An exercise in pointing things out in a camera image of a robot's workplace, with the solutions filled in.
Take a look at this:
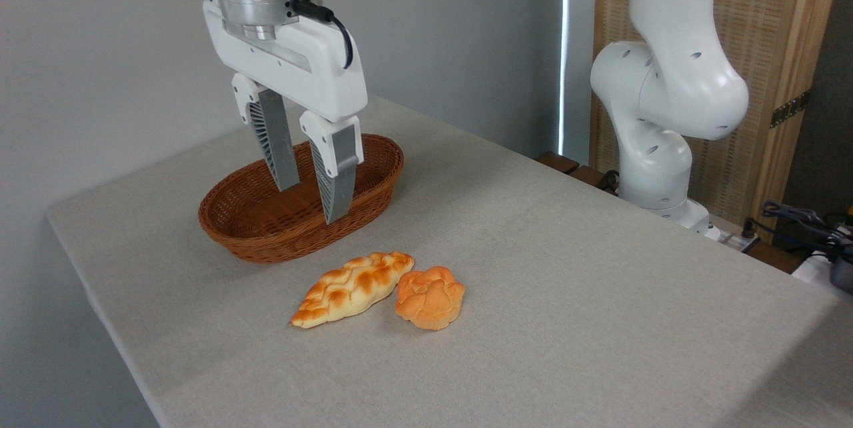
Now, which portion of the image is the brown wicker oval basket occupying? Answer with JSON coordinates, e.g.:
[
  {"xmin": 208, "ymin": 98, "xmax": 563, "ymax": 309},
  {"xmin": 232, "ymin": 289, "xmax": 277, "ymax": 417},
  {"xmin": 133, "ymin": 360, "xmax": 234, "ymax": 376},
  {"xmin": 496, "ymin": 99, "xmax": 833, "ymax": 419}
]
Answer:
[{"xmin": 198, "ymin": 133, "xmax": 405, "ymax": 264}]

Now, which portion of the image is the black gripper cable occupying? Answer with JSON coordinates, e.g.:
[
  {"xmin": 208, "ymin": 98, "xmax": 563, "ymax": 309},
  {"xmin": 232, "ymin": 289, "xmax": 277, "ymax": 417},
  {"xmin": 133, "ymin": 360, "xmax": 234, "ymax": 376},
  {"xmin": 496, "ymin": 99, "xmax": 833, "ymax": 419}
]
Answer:
[{"xmin": 287, "ymin": 0, "xmax": 355, "ymax": 71}]

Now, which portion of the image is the long braided bread loaf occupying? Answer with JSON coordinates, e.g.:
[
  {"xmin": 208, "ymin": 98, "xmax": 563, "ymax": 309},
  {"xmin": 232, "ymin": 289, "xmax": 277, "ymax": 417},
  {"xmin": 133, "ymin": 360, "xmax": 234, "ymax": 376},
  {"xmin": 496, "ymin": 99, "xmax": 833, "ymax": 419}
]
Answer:
[{"xmin": 289, "ymin": 251, "xmax": 415, "ymax": 329}]

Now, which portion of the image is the bundle of dark cables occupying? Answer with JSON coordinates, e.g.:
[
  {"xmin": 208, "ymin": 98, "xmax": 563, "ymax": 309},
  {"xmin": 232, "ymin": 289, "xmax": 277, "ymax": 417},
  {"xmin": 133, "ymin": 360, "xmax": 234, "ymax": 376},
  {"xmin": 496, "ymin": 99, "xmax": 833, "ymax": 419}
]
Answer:
[{"xmin": 762, "ymin": 201, "xmax": 853, "ymax": 257}]

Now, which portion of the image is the round orange bread roll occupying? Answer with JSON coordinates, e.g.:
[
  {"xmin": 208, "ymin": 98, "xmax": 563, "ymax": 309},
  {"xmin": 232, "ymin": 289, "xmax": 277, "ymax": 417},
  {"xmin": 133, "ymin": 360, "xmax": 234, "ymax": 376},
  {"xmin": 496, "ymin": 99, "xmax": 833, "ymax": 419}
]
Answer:
[{"xmin": 395, "ymin": 265, "xmax": 466, "ymax": 331}]

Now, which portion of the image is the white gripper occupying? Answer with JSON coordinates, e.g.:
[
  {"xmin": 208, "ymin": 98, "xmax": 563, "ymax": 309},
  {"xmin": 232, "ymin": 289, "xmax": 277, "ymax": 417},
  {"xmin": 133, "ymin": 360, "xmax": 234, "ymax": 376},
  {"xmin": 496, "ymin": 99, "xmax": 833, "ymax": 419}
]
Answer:
[{"xmin": 192, "ymin": 0, "xmax": 369, "ymax": 226}]

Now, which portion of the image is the wooden rattan folding screen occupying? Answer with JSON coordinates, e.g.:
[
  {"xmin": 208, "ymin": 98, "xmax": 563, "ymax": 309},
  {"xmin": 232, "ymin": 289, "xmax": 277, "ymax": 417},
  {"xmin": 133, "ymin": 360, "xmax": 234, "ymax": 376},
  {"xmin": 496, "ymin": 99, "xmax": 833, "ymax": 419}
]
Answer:
[{"xmin": 590, "ymin": 0, "xmax": 847, "ymax": 242}]

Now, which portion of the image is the white power strip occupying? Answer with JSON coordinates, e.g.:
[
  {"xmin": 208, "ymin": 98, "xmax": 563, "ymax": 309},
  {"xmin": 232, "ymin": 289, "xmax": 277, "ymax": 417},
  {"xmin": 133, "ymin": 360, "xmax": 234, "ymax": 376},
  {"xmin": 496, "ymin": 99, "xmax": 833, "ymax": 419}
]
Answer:
[{"xmin": 703, "ymin": 217, "xmax": 761, "ymax": 254}]

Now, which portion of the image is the grey plastic container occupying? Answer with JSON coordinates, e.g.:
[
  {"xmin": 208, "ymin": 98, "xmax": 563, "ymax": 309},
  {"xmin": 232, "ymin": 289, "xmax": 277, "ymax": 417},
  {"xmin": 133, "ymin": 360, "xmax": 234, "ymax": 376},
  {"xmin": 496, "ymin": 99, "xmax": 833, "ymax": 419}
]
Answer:
[{"xmin": 830, "ymin": 251, "xmax": 853, "ymax": 294}]

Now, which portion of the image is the dark metal screen hinge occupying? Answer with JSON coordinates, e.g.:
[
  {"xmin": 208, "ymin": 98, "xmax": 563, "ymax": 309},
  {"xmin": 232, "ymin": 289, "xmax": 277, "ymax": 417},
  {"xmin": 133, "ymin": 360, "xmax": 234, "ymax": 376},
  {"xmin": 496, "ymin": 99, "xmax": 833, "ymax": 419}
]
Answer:
[{"xmin": 770, "ymin": 90, "xmax": 812, "ymax": 129}]

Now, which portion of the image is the dark brown wooden platform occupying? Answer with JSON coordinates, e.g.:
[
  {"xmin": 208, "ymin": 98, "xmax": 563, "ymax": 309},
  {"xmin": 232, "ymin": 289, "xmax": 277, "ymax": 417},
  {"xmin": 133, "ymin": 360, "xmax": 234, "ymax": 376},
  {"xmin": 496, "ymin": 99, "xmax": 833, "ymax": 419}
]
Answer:
[{"xmin": 535, "ymin": 151, "xmax": 620, "ymax": 195}]

